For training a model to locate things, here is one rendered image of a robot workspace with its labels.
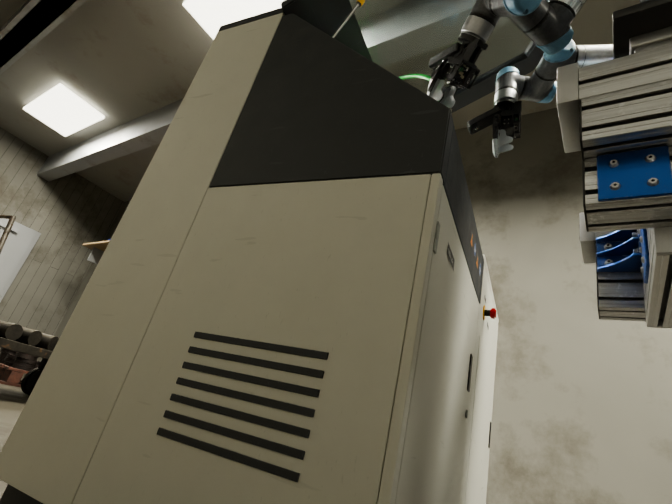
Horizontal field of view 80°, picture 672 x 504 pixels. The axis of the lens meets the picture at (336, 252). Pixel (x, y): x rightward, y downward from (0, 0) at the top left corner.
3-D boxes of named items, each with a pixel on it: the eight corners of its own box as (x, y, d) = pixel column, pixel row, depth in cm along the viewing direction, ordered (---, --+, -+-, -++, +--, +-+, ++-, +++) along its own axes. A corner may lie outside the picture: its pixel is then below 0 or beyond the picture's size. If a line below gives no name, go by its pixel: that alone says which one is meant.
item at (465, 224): (444, 185, 77) (454, 122, 84) (422, 186, 79) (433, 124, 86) (479, 300, 127) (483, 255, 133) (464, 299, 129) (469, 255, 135)
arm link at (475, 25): (462, 14, 107) (482, 29, 111) (453, 32, 108) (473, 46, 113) (481, 15, 101) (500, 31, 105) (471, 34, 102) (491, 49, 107)
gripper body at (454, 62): (450, 80, 105) (475, 33, 101) (432, 75, 112) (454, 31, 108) (469, 92, 109) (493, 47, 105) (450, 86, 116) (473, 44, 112)
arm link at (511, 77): (526, 66, 136) (500, 62, 137) (524, 89, 132) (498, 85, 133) (516, 84, 143) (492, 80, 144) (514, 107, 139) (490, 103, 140)
